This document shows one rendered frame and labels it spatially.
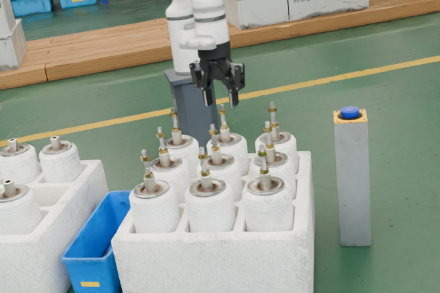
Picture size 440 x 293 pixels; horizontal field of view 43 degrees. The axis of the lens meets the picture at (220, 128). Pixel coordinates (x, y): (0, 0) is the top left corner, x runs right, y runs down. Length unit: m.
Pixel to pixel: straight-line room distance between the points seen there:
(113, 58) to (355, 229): 2.09
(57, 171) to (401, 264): 0.84
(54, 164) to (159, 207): 0.41
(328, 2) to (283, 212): 2.47
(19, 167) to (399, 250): 0.94
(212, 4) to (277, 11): 2.15
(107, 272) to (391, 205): 0.74
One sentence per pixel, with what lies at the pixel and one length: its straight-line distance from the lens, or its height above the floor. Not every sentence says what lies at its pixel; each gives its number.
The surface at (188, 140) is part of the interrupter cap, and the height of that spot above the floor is 0.25.
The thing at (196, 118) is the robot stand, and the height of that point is 0.17.
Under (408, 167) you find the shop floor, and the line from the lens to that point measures 1.73.
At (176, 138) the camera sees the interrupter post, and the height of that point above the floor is 0.27.
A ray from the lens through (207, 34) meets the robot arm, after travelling 1.23.
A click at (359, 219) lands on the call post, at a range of 1.34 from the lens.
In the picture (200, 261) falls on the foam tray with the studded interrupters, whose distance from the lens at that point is 1.14.
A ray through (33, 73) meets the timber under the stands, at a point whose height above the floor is 0.06.
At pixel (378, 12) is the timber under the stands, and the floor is 0.06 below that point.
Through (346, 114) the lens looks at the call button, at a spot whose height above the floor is 0.33.
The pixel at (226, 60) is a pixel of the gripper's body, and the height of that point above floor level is 0.45.
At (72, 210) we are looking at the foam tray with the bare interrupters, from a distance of 1.39.
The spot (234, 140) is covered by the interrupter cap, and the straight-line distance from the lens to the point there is 1.34.
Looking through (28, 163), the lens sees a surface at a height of 0.22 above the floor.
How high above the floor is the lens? 0.78
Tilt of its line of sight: 22 degrees down
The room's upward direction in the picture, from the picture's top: 8 degrees counter-clockwise
